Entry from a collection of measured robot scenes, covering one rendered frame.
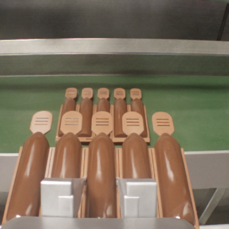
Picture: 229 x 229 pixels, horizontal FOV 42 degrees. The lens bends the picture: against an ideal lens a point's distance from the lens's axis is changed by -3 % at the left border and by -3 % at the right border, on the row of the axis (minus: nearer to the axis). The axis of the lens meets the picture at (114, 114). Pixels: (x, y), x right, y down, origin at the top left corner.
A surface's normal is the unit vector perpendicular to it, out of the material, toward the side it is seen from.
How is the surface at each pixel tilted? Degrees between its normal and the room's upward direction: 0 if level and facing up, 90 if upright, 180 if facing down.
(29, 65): 90
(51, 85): 2
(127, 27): 90
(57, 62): 90
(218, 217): 0
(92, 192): 29
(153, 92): 2
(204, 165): 90
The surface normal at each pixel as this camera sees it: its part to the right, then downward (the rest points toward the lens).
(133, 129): 0.03, -0.73
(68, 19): 0.04, 0.69
